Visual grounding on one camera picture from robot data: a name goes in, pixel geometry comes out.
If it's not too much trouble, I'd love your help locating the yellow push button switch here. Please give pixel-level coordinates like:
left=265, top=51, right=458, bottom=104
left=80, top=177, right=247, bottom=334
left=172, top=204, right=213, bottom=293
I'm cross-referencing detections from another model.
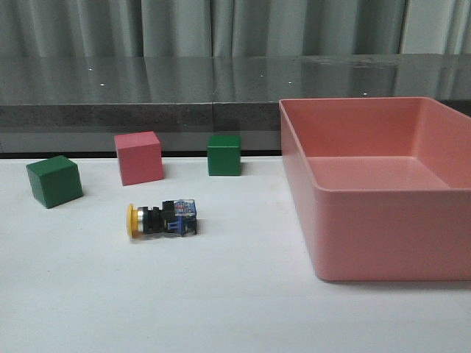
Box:
left=126, top=199, right=198, bottom=239

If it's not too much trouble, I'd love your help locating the right green cube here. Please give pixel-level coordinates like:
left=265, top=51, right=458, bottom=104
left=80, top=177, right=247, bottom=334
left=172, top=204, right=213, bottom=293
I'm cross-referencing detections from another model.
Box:
left=207, top=135, right=241, bottom=176

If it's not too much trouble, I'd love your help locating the green cube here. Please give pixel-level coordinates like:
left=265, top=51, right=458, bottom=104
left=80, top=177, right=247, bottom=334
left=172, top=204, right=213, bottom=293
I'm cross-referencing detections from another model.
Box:
left=207, top=135, right=241, bottom=176
left=26, top=155, right=83, bottom=209

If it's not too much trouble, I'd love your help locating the pink cube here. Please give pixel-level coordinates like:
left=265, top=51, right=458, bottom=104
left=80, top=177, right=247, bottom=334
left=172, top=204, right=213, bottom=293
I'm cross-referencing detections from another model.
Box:
left=114, top=131, right=164, bottom=186

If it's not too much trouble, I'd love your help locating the pink plastic bin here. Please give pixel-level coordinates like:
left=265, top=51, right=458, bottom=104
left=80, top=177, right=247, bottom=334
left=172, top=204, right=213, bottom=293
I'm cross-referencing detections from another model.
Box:
left=279, top=97, right=470, bottom=281

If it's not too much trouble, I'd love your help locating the left green cube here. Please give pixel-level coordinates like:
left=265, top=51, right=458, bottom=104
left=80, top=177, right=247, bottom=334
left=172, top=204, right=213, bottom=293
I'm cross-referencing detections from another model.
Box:
left=26, top=155, right=83, bottom=209

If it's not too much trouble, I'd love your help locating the dark glossy back table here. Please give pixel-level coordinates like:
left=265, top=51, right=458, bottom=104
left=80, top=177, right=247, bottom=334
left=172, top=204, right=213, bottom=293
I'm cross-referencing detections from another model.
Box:
left=1, top=54, right=470, bottom=158

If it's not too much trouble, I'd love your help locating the grey curtain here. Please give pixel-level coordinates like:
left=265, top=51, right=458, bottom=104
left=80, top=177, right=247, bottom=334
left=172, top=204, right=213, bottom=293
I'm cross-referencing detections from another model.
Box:
left=1, top=1, right=470, bottom=57

